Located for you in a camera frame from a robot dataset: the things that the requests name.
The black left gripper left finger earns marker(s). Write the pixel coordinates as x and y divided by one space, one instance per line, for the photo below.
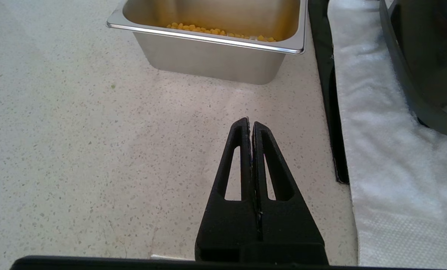
227 232

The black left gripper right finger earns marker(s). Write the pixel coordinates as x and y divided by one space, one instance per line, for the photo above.
291 225

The white towel under cooker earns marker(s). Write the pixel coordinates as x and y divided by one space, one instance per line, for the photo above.
388 168

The black rice cooker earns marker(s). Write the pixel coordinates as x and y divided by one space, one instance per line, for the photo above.
429 56

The long black flat strip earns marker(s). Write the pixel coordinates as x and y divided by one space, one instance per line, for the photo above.
326 56

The rectangular stainless steel tray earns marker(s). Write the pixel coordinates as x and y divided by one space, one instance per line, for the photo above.
208 60

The yellow corn kernels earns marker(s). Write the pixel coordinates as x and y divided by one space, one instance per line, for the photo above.
193 27

